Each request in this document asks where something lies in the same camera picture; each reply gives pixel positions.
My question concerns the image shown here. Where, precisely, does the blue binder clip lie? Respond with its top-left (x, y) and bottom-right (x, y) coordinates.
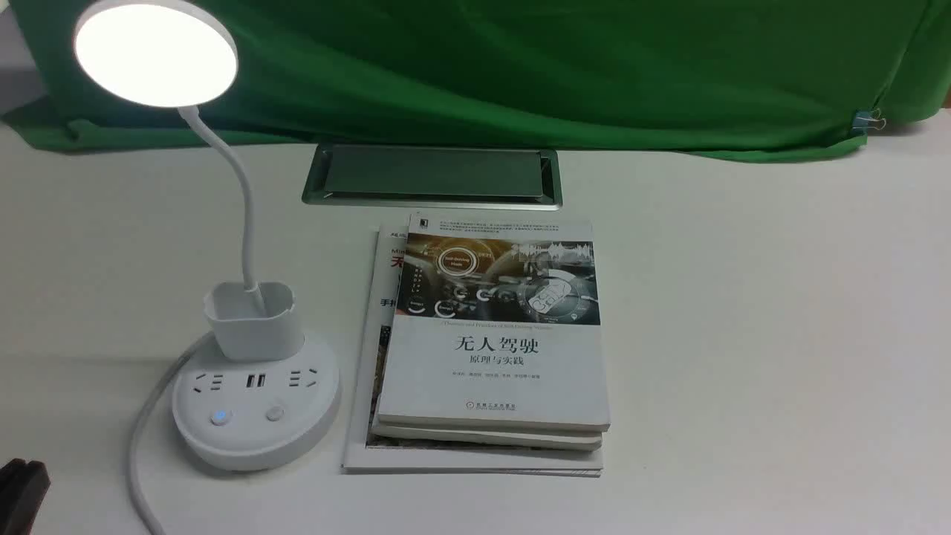
top-left (851, 108), bottom-right (888, 135)

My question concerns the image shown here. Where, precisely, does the white desk lamp with sockets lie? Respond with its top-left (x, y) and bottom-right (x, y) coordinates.
top-left (74, 1), bottom-right (342, 471)

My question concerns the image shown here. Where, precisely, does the bottom large white book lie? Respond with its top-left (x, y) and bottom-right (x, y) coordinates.
top-left (343, 226), bottom-right (604, 478)

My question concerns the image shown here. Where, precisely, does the middle white book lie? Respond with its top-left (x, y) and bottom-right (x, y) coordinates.
top-left (369, 415), bottom-right (611, 453)

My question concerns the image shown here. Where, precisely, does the green backdrop cloth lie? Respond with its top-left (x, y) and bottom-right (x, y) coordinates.
top-left (0, 0), bottom-right (951, 163)

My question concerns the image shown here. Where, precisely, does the metal desk cable hatch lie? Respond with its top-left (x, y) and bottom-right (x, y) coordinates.
top-left (300, 143), bottom-right (564, 211)

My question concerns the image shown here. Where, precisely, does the top white self-driving book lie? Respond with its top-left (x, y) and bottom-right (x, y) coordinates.
top-left (376, 213), bottom-right (611, 433)

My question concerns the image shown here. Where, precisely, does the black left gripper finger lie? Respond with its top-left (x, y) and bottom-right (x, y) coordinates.
top-left (1, 459), bottom-right (51, 534)

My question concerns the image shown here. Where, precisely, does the white lamp power cable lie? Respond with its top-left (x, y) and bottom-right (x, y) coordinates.
top-left (125, 332), bottom-right (216, 535)

